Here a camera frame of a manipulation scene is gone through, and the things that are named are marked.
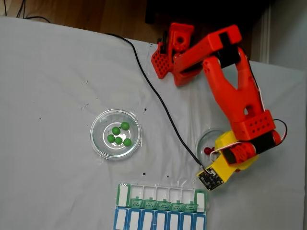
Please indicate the weekly pill organizer box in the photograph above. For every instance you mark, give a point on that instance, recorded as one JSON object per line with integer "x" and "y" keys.
{"x": 158, "y": 215}

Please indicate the black camera circuit board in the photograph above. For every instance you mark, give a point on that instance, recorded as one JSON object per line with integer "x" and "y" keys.
{"x": 209, "y": 179}

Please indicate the white table cloth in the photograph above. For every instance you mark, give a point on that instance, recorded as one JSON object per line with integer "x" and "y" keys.
{"x": 48, "y": 72}

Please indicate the green round pill ball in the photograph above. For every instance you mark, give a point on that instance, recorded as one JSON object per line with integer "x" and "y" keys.
{"x": 116, "y": 130}
{"x": 127, "y": 142}
{"x": 125, "y": 125}
{"x": 110, "y": 138}
{"x": 118, "y": 140}

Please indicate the black furniture piece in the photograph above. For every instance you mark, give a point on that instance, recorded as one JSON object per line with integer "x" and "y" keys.
{"x": 204, "y": 9}

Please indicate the clear glass bowl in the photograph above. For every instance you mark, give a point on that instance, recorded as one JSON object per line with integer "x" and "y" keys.
{"x": 115, "y": 153}
{"x": 201, "y": 143}

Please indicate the red round pill ball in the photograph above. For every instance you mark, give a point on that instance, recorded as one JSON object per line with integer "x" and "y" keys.
{"x": 207, "y": 150}
{"x": 212, "y": 148}

